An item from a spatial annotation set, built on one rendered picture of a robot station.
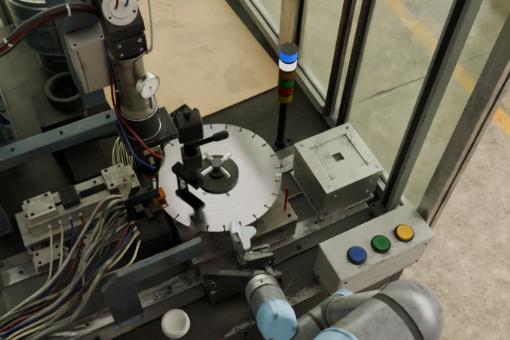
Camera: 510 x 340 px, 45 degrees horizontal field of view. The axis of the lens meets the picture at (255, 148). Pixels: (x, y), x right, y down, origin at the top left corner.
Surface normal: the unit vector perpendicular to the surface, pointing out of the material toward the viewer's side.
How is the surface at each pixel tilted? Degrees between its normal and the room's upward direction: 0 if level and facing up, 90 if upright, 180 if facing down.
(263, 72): 0
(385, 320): 7
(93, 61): 90
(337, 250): 0
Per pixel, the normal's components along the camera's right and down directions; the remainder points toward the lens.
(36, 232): 0.45, 0.73
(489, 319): 0.03, -0.58
